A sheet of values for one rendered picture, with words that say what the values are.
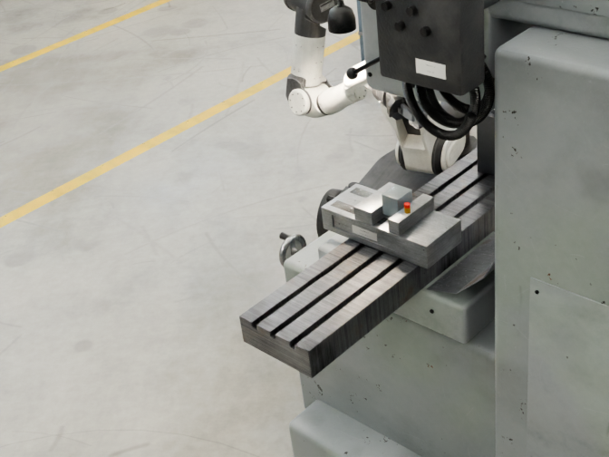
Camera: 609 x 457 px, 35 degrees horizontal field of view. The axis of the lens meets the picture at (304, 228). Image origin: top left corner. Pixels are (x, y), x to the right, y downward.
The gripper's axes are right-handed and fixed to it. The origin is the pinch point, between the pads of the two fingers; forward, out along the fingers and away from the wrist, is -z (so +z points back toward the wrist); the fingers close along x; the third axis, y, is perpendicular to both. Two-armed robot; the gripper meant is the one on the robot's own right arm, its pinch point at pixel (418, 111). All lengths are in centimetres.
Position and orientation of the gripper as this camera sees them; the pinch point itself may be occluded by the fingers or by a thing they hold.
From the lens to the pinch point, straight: 243.3
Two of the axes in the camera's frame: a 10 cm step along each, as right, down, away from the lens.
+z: -3.8, -4.7, 8.0
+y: 1.0, 8.3, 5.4
